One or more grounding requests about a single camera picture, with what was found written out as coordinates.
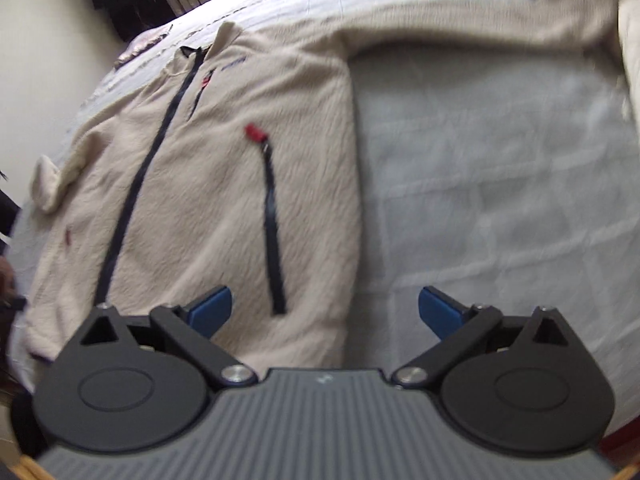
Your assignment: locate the white quilted comforter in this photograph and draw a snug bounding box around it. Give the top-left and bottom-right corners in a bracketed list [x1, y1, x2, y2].
[618, 0, 640, 128]

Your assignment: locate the cream fleece zip jacket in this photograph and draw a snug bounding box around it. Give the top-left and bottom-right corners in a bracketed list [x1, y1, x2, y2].
[24, 0, 616, 372]

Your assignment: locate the small folded patterned cloth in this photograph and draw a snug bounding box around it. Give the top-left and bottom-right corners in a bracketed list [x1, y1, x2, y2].
[114, 24, 172, 70]

